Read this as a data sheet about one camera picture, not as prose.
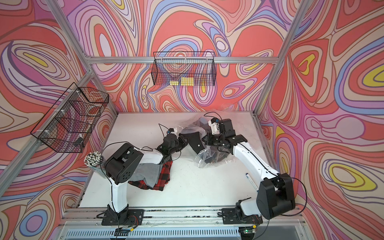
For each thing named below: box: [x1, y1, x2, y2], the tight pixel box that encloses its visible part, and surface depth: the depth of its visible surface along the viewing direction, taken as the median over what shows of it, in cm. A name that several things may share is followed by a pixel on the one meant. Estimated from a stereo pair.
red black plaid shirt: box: [128, 160, 173, 191], surface depth 85 cm
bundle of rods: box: [84, 151, 107, 179], surface depth 76 cm
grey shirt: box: [128, 163, 163, 188], surface depth 80 cm
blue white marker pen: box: [245, 172, 259, 192], surface depth 86 cm
